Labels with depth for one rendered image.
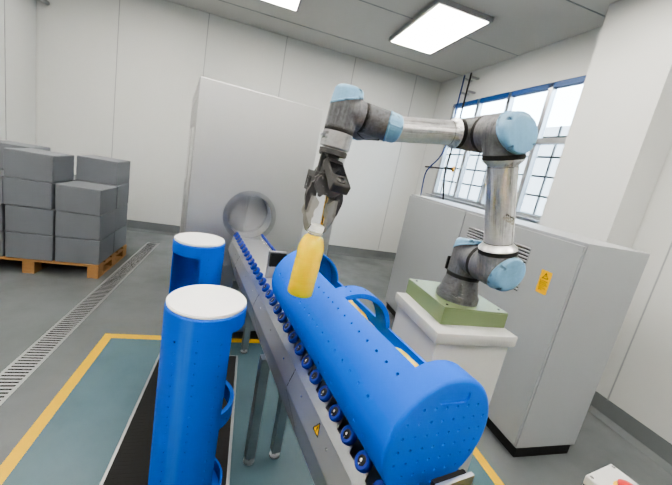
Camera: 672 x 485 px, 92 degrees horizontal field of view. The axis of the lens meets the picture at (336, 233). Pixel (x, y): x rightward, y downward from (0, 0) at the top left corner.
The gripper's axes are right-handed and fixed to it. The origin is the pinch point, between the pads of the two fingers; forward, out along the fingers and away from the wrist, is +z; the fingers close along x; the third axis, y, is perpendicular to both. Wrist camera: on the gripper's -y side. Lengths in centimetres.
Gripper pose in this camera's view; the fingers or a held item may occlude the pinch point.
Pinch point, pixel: (316, 227)
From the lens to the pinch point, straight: 84.1
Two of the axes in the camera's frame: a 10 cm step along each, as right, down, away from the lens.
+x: -8.9, -1.6, -4.3
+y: -3.8, -2.7, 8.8
